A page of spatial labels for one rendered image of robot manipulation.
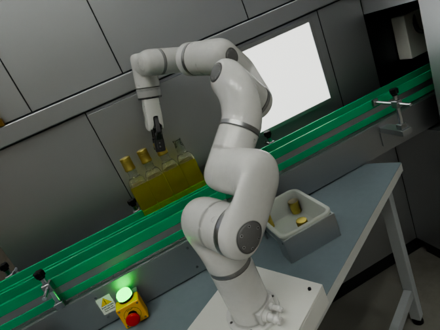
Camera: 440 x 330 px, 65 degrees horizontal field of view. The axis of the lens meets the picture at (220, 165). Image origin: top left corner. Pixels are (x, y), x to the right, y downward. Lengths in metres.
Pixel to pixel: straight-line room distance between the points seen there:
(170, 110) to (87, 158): 0.34
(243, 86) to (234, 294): 0.42
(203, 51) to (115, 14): 0.51
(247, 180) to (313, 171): 0.73
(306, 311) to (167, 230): 0.48
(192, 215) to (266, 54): 0.85
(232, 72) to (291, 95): 0.73
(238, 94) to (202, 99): 0.60
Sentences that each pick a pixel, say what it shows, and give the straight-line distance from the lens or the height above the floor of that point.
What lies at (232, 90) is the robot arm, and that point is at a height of 1.28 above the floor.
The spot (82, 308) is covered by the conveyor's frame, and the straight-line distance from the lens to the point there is 1.15.
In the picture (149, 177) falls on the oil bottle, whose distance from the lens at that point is 1.13.
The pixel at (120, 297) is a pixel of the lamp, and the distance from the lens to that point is 1.08.
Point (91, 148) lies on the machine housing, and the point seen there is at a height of 1.21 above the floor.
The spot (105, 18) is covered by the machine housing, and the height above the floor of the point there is 1.58.
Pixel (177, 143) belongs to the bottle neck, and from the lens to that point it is 1.13.
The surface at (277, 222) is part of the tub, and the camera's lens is 1.18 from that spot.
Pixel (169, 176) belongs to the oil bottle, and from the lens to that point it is 1.14.
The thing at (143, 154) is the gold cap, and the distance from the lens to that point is 1.12.
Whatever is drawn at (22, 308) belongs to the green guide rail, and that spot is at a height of 0.92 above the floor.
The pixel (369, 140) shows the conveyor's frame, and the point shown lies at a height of 0.83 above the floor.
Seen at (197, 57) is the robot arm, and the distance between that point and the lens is 0.85.
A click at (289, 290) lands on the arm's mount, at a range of 0.86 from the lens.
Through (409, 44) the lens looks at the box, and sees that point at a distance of 1.69.
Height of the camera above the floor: 1.38
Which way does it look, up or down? 19 degrees down
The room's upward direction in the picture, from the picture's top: 23 degrees counter-clockwise
